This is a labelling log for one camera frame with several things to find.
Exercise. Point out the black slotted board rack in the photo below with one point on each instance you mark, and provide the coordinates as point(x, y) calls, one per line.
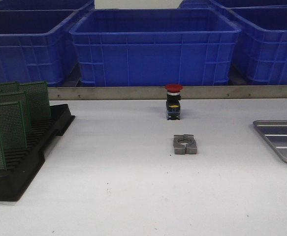
point(22, 165)

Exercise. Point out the silver metal tray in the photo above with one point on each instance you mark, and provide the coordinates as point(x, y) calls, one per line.
point(274, 132)

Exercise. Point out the green circuit board far rear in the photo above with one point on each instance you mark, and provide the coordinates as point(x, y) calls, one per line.
point(9, 86)

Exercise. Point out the red emergency stop button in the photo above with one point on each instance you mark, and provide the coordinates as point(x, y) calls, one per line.
point(173, 107)

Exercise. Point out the grey split clamp block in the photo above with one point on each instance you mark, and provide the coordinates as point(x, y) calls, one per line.
point(184, 144)

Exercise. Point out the centre blue plastic crate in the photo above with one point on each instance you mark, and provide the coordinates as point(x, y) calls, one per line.
point(154, 47)

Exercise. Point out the blue plastic crate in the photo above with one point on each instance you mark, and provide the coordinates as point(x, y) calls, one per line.
point(154, 47)
point(35, 45)
point(260, 54)

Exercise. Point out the far right blue crate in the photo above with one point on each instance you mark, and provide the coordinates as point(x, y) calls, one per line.
point(223, 4)

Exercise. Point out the left blue plastic crate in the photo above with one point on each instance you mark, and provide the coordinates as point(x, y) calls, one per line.
point(35, 45)

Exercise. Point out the right blue plastic crate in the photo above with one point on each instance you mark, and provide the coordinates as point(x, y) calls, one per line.
point(260, 54)

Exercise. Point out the far left blue crate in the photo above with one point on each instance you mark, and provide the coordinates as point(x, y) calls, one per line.
point(47, 4)

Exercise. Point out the metal table edge rail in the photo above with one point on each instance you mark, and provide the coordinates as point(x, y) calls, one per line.
point(159, 93)

